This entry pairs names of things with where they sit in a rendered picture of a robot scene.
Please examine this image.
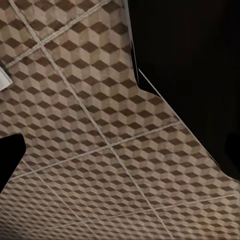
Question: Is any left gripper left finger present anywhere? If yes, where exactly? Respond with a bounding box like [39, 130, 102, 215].
[0, 133, 26, 193]

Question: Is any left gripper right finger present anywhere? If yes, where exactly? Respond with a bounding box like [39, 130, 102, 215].
[224, 133, 240, 173]

